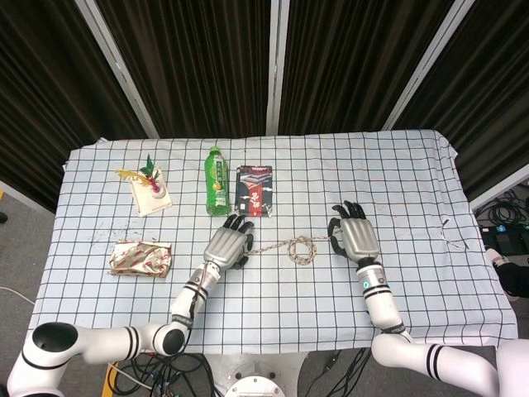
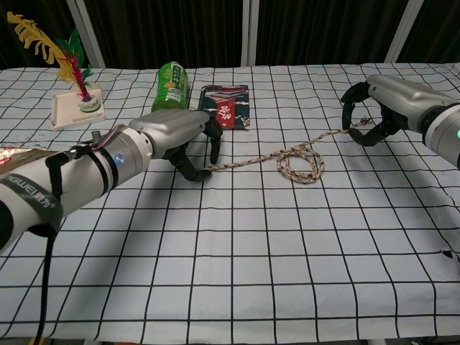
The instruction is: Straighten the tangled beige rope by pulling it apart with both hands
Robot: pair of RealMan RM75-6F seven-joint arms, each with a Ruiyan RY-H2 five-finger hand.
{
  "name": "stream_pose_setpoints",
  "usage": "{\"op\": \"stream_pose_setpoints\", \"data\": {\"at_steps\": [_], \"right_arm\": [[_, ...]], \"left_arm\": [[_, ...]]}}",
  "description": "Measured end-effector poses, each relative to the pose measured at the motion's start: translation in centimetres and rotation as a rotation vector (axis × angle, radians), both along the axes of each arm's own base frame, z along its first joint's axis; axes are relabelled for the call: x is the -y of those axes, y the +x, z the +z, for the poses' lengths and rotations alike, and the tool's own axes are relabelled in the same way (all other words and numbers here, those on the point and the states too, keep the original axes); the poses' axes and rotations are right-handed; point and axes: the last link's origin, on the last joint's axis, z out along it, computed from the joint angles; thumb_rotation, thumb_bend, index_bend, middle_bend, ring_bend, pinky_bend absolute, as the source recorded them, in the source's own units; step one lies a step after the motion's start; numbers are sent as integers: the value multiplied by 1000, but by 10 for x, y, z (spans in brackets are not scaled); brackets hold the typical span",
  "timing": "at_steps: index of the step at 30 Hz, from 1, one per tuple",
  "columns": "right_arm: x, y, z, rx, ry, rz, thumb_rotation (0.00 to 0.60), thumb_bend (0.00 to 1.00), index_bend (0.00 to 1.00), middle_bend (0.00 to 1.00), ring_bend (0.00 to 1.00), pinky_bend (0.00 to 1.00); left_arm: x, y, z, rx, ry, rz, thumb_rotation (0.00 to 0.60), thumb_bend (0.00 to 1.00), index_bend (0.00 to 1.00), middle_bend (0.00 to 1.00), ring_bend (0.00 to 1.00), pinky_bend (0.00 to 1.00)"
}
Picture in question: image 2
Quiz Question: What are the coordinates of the beige braided rope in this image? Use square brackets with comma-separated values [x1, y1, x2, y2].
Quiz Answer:
[195, 117, 374, 185]

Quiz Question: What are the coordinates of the gold foil snack packet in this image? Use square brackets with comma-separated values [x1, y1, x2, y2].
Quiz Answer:
[0, 144, 59, 169]

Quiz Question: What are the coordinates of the yellow green red feather shuttlecock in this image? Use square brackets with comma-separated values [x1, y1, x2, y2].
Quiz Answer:
[6, 11, 101, 113]

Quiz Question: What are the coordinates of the green tea plastic bottle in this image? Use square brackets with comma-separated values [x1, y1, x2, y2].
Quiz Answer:
[150, 61, 190, 114]

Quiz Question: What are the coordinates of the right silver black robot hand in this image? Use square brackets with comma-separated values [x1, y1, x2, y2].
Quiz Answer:
[340, 74, 451, 148]

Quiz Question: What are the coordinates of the white partition frame bar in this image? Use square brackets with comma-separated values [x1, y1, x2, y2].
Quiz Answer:
[65, 0, 107, 69]
[385, 0, 426, 64]
[241, 0, 261, 67]

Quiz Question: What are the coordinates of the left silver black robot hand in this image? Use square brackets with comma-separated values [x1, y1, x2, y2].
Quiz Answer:
[128, 109, 224, 182]

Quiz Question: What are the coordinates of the white black checked tablecloth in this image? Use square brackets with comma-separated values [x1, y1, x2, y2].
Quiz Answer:
[0, 61, 460, 341]

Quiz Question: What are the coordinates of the dark blue red snack packet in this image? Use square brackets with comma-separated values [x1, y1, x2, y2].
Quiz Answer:
[198, 83, 252, 132]

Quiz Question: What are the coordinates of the cream white box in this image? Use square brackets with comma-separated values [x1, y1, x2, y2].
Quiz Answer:
[50, 85, 108, 131]

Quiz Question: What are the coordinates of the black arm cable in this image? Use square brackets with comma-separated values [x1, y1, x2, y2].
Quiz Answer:
[34, 144, 95, 345]

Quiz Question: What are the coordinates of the dark ribbed partition panel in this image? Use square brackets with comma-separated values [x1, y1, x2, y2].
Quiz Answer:
[397, 0, 460, 64]
[255, 0, 411, 67]
[0, 0, 91, 71]
[82, 0, 246, 70]

